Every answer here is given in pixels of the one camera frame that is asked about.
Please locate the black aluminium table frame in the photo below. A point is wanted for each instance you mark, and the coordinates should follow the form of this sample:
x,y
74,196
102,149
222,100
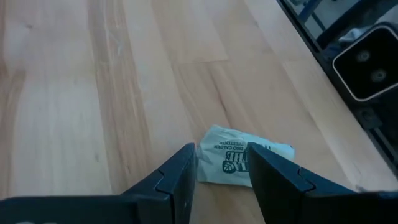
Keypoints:
x,y
385,124

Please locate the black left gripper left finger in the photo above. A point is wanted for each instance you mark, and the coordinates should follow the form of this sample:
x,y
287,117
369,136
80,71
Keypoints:
x,y
168,199

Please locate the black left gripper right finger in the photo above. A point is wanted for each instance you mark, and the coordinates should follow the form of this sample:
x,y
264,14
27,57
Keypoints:
x,y
280,196

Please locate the green stevia packet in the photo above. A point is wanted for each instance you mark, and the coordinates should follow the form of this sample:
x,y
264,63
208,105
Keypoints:
x,y
217,161

